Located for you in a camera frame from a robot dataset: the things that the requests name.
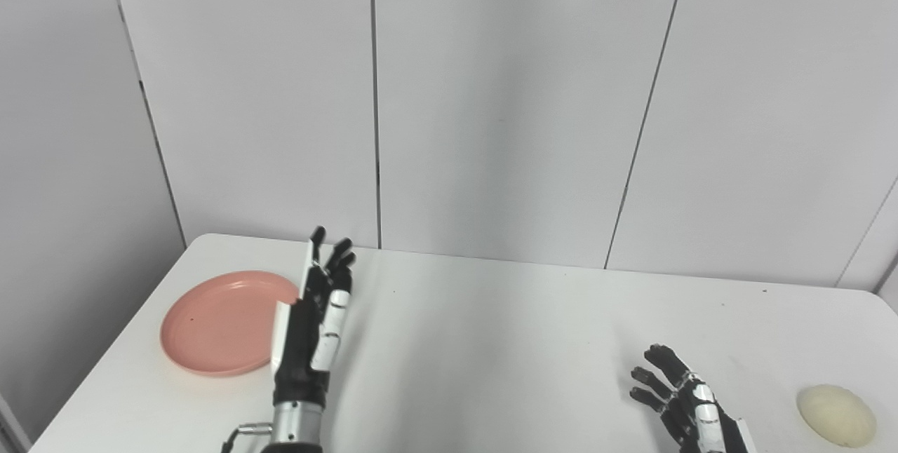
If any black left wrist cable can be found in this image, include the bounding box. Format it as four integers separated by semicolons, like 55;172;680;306
221;422;274;453

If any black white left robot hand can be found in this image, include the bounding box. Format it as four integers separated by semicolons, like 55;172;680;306
270;226;357;408

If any cream steamed bun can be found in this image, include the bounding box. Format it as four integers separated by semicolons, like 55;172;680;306
796;384;878;449

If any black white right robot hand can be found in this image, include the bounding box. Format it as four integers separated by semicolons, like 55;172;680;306
629;344;758;453

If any pink round plate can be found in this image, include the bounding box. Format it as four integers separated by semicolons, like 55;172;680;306
160;270;301;378

